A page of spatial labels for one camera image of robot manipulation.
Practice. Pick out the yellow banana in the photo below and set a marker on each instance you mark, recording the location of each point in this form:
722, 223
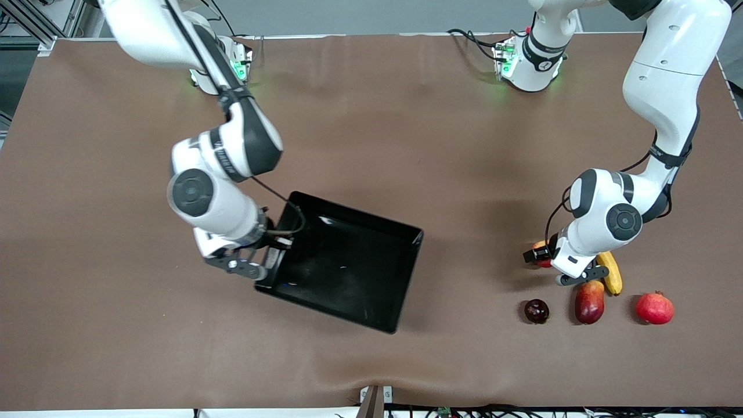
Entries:
612, 278

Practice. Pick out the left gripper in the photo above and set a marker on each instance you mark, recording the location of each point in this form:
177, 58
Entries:
550, 246

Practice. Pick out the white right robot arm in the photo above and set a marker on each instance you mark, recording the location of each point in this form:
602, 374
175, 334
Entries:
215, 203

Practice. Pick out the red pomegranate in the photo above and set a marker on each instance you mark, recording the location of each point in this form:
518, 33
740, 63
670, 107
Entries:
654, 309

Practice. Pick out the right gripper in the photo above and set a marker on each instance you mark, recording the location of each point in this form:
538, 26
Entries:
271, 240

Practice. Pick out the metal mount bracket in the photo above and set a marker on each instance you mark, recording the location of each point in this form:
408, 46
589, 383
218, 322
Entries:
374, 402

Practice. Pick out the red mango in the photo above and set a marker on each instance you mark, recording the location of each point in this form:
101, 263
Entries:
590, 305

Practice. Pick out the black plastic tray box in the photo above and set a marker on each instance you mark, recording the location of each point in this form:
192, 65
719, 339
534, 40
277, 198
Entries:
348, 273

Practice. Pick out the brown table cover sheet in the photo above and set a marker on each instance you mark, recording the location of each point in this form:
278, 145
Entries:
145, 348

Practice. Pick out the dark purple plum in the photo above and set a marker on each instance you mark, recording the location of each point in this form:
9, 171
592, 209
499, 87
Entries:
536, 311

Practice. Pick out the red apple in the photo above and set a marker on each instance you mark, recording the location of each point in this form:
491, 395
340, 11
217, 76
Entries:
544, 264

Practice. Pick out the aluminium frame profile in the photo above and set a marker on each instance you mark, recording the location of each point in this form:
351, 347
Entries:
35, 23

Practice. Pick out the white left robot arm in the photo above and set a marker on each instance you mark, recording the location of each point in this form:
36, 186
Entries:
662, 87

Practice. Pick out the small green circuit board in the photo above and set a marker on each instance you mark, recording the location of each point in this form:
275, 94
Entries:
444, 411

